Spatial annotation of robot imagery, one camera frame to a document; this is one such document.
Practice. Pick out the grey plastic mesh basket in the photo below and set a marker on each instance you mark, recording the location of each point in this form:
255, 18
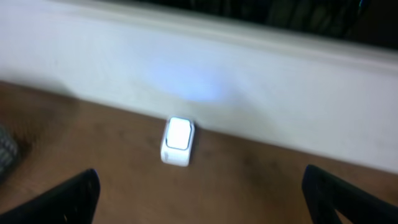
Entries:
9, 153

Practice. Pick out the white barcode scanner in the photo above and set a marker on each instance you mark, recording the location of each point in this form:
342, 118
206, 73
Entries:
177, 141

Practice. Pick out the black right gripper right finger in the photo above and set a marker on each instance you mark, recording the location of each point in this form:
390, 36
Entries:
326, 195

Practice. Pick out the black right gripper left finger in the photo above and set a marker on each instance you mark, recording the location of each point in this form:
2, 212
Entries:
72, 201

